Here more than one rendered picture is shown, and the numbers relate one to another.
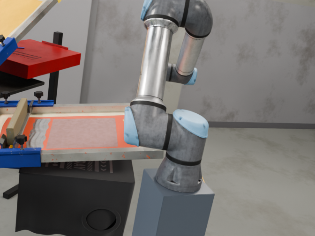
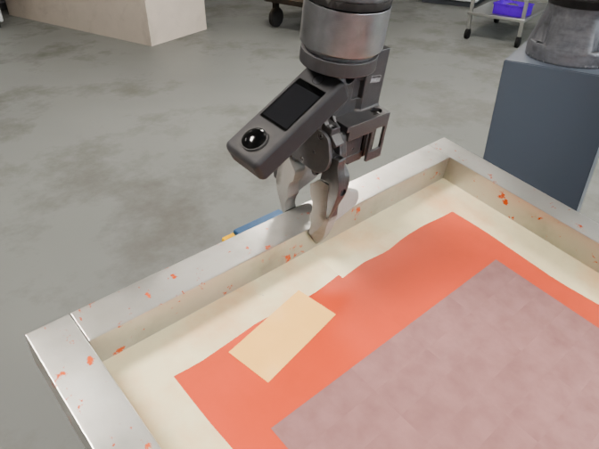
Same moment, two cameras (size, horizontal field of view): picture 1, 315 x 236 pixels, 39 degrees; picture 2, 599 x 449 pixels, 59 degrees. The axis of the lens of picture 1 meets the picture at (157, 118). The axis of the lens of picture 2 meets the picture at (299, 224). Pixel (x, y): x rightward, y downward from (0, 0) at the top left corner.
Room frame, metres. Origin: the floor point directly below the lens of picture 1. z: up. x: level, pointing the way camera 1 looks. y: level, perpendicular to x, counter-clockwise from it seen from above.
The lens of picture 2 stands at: (2.20, 0.45, 1.47)
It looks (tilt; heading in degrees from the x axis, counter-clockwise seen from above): 34 degrees down; 239
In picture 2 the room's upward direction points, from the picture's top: straight up
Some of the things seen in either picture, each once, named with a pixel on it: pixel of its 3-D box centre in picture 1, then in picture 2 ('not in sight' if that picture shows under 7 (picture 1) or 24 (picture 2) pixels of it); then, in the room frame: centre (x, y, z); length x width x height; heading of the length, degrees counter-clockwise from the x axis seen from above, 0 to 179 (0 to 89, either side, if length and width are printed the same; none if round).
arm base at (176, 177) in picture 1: (181, 167); (579, 25); (1.32, -0.10, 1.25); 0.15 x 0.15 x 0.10
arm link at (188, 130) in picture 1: (186, 133); not in sight; (1.32, -0.10, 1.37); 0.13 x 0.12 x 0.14; 93
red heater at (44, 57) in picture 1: (28, 56); not in sight; (3.02, 0.95, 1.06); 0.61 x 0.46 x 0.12; 161
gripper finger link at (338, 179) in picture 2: not in sight; (327, 175); (1.94, 0.06, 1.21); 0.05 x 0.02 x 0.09; 101
